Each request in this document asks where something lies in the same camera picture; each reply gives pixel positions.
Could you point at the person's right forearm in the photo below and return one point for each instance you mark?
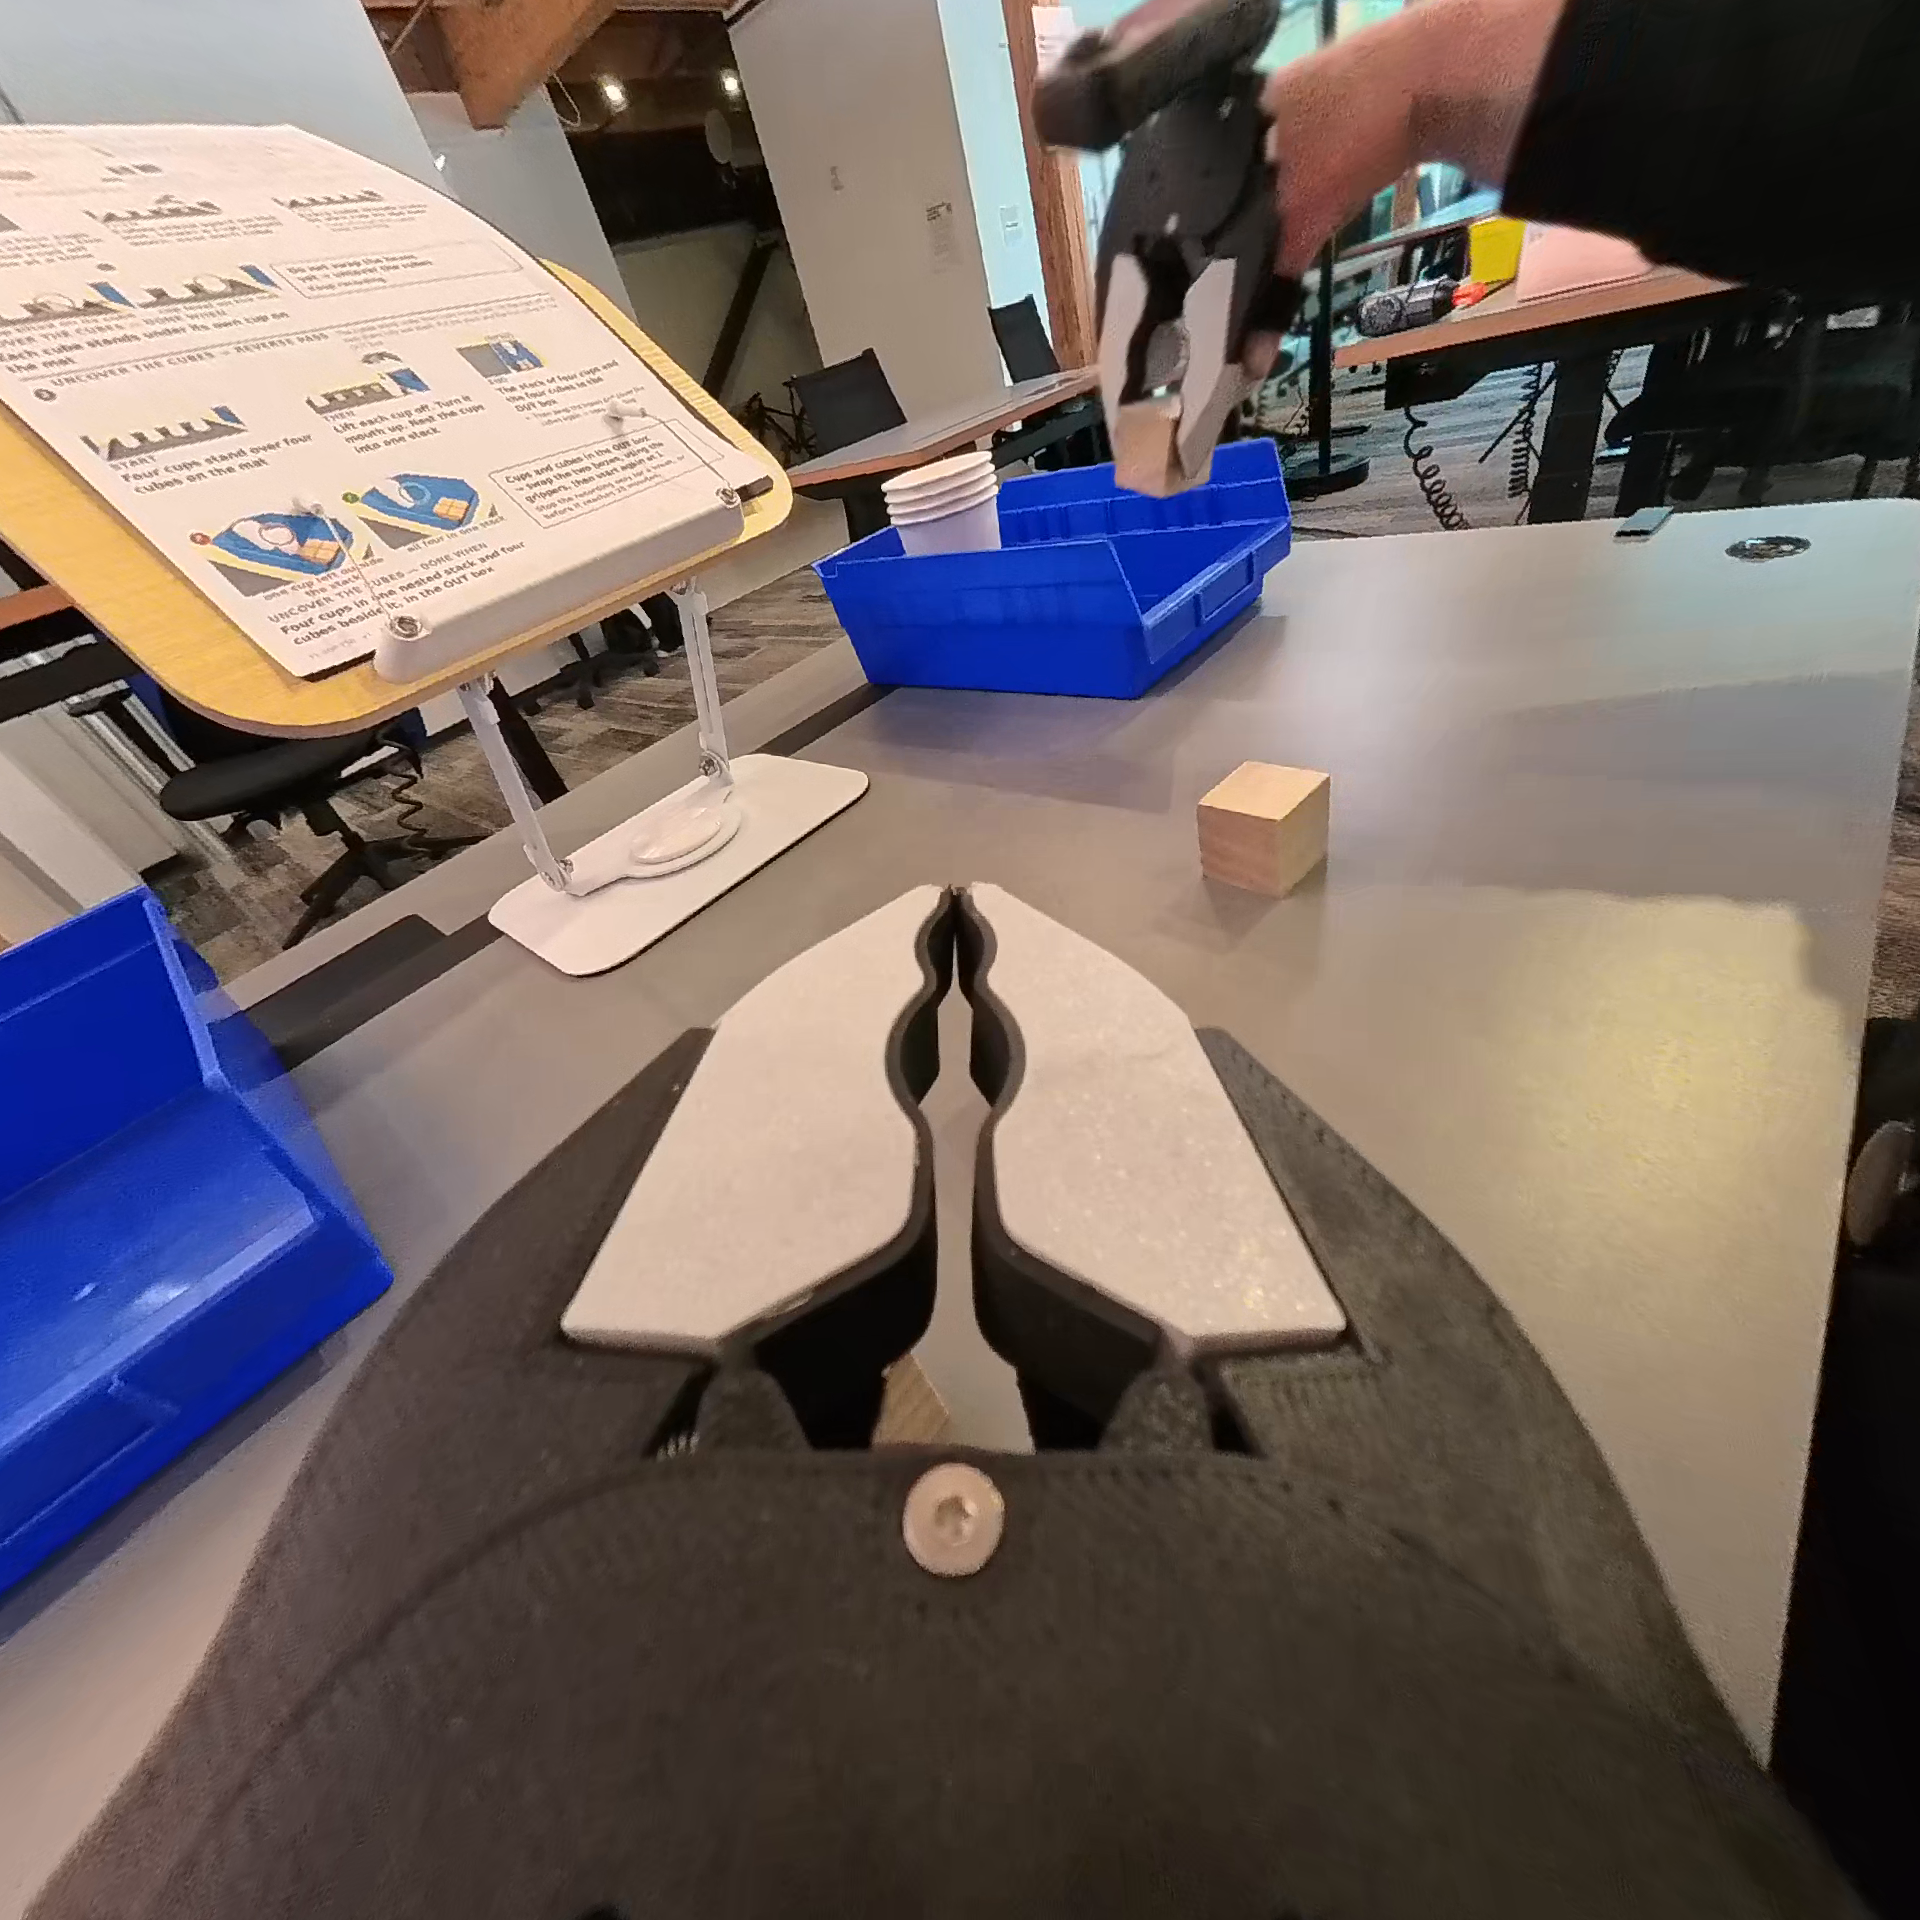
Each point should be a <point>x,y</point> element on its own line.
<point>1725,119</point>

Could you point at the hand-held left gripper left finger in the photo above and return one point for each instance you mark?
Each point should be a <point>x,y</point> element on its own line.
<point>751,1171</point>

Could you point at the black tape strip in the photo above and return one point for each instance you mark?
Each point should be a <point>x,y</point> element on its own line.
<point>1645,524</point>

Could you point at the yellow box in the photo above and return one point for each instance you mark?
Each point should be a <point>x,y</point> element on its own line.
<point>1493,252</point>

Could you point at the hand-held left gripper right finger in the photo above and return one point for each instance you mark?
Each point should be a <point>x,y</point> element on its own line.
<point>1156,1171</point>

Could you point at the black office chair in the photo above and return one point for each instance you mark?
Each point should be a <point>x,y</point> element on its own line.
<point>271,781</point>
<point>1022,340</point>
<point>849,398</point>

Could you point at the person's right hand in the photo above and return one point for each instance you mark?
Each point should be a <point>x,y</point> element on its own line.
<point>1395,119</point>

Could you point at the white paper cup green stripe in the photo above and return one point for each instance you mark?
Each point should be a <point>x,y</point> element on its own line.
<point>944,539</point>

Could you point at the printed instruction sheet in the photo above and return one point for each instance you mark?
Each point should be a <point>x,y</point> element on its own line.
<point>301,376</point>

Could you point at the wooden column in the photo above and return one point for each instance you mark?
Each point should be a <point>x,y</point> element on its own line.
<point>1060,224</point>

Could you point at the brown-top desk with black legs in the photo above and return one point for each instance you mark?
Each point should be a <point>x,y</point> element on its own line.
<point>1575,307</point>

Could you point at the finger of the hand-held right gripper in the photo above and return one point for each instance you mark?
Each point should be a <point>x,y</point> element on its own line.
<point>1126,324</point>
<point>1219,324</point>

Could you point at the black tape patch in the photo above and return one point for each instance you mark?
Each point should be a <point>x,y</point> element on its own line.
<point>359,984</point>

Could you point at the wooden cube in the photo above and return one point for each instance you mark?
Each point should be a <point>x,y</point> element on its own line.
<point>1260,833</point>
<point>1153,452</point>
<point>909,1411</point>

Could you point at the blue plastic bin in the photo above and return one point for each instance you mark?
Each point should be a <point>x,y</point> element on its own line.
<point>149,1276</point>
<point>1049,629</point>

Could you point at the long wood-top desk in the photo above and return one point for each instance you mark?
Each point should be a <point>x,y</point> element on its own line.
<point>961,428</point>

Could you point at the grey desk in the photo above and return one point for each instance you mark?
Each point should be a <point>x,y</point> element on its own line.
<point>1500,751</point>

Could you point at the instruction board on stand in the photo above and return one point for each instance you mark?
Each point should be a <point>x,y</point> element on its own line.
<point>721,840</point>

